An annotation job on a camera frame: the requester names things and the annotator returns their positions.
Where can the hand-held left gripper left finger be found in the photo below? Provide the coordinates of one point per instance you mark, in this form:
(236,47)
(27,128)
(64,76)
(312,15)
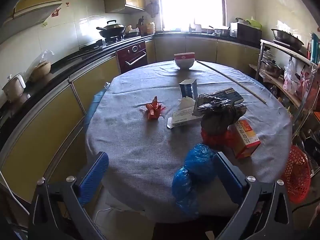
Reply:
(93,177)

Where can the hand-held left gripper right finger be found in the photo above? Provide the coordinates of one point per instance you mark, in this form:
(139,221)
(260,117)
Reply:
(227,177)

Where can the blue plastic bag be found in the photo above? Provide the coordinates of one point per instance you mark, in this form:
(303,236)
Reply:
(183,192)
(201,162)

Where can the red plastic bag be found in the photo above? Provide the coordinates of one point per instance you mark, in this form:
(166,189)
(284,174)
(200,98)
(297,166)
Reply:
(307,82)
(217,140)

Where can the orange and yellow box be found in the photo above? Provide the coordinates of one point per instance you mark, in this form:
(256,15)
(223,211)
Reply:
(246,142)

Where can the black plastic bag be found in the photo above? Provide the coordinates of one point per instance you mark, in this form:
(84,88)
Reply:
(217,120)

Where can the red plastic basket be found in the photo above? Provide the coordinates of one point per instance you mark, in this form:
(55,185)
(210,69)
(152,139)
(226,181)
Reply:
(297,175)

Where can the long white box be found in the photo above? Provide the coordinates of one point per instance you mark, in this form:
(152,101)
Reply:
(182,118)

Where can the dark blue box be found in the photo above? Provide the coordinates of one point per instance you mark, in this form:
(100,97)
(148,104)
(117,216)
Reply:
(230,96)

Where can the orange red wrapper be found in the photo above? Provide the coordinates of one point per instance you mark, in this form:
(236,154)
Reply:
(153,110)

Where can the blue and white carton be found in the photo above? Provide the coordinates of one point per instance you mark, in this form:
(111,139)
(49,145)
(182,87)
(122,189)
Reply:
(187,90)

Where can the grey tablecloth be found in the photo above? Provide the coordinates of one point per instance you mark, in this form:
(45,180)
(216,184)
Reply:
(140,140)

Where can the yellow base cabinets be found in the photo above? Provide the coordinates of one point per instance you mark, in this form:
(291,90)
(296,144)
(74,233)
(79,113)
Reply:
(50,120)

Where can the blue table cover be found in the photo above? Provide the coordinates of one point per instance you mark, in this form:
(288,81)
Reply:
(96,100)

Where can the long wooden stick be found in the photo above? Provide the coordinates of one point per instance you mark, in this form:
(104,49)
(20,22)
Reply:
(232,81)

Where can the white and pink plastic bag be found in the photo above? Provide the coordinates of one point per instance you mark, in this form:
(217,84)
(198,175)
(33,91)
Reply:
(291,80)

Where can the steel pot with lid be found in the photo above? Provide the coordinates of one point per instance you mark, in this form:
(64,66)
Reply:
(273,68)

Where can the small white cooker pot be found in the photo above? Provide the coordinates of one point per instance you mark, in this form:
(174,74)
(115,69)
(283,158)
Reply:
(13,87)

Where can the bamboo basket in plastic bag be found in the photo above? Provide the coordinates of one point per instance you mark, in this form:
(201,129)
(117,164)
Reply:
(41,68)

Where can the red hanging plastic bag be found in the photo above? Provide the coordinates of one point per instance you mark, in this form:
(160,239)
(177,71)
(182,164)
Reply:
(307,82)

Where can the red oven door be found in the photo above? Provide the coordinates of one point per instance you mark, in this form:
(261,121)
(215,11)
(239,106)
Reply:
(132,56)

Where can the red banded white bowl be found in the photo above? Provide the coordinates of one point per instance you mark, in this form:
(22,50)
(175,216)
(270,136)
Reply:
(185,55)

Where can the gas stove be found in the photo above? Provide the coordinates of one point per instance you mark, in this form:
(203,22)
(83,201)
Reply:
(110,41)

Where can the metal shelf rack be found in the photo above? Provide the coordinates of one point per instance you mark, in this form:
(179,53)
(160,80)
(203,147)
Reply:
(300,57)

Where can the microwave oven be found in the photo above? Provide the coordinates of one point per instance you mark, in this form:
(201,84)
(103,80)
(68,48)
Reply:
(247,33)

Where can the steel pot by sink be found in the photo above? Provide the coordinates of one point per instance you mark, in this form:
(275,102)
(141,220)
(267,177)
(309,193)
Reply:
(222,32)

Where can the black wok with lid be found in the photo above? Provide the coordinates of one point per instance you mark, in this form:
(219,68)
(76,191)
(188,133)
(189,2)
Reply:
(112,29)

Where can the large metal basin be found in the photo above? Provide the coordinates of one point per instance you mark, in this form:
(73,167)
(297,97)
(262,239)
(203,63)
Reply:
(286,38)

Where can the bowls beside stove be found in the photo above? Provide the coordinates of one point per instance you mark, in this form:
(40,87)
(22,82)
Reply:
(131,31)

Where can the teal thermos bottle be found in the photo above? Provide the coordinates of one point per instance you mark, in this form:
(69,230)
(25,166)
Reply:
(315,47)

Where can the knife block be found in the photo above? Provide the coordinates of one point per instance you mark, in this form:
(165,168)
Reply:
(140,26)

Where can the window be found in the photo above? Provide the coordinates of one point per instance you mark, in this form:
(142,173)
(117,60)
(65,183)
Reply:
(192,5)

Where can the hanging round strainer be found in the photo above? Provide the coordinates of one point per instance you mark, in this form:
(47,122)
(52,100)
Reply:
(152,8)

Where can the yellow framed wall cabinet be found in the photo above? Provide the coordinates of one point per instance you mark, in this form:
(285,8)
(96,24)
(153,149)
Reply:
(35,2)

